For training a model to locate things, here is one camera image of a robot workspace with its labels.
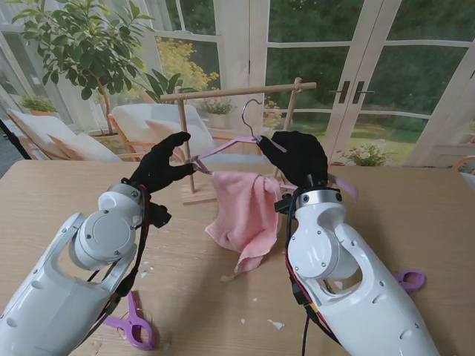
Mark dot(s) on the pink hanger with metal hook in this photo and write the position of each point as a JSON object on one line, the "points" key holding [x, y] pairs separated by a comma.
{"points": [[222, 147]]}

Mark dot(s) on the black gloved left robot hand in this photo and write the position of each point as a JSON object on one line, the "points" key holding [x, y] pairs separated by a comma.
{"points": [[159, 167]]}

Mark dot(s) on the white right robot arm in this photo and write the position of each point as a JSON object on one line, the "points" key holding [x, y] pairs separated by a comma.
{"points": [[356, 282]]}

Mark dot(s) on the purple plastic clothes peg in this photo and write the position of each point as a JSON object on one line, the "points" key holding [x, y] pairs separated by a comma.
{"points": [[412, 282], [137, 322]]}

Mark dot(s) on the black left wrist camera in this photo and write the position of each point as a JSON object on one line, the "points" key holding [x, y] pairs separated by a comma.
{"points": [[159, 217]]}

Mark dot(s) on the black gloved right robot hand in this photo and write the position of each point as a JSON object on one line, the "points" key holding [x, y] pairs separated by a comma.
{"points": [[300, 159]]}

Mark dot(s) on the black tripod stand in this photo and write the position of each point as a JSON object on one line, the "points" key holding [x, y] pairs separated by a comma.
{"points": [[11, 139]]}

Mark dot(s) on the pink square towel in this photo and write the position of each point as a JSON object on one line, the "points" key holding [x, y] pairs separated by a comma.
{"points": [[245, 215]]}

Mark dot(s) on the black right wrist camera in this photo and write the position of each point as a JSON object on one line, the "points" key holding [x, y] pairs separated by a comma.
{"points": [[284, 205]]}

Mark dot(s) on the printed garden room backdrop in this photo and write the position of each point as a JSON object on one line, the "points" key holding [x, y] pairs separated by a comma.
{"points": [[352, 63]]}

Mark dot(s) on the wooden tabletop drying rack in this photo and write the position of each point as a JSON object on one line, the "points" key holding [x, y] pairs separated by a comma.
{"points": [[237, 90]]}

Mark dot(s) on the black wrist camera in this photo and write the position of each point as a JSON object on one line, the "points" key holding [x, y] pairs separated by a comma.
{"points": [[284, 205], [159, 217]]}

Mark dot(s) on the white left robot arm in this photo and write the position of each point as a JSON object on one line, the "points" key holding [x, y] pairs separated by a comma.
{"points": [[67, 274]]}

